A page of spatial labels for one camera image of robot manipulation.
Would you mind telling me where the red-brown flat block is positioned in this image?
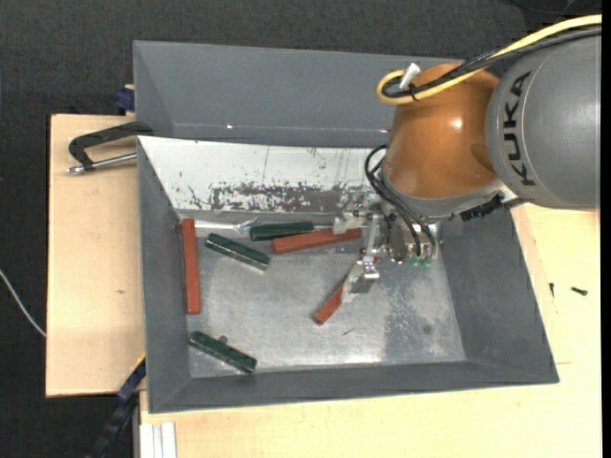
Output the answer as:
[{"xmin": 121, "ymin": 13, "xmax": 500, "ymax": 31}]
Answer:
[
  {"xmin": 271, "ymin": 226, "xmax": 364, "ymax": 256},
  {"xmin": 180, "ymin": 218, "xmax": 202, "ymax": 316},
  {"xmin": 311, "ymin": 274, "xmax": 355, "ymax": 326}
]

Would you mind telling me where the grey metal bin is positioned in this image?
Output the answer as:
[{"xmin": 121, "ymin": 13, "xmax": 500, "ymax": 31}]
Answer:
[{"xmin": 132, "ymin": 39, "xmax": 560, "ymax": 414}]

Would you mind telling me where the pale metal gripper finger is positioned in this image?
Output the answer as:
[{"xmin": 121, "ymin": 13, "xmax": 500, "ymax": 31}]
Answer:
[
  {"xmin": 342, "ymin": 258, "xmax": 382, "ymax": 304},
  {"xmin": 331, "ymin": 210, "xmax": 366, "ymax": 236}
]

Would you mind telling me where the dark green flat block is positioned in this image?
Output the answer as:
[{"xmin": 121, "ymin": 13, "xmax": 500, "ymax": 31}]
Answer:
[
  {"xmin": 248, "ymin": 220, "xmax": 316, "ymax": 243},
  {"xmin": 204, "ymin": 232, "xmax": 271, "ymax": 273},
  {"xmin": 187, "ymin": 330, "xmax": 259, "ymax": 375}
]

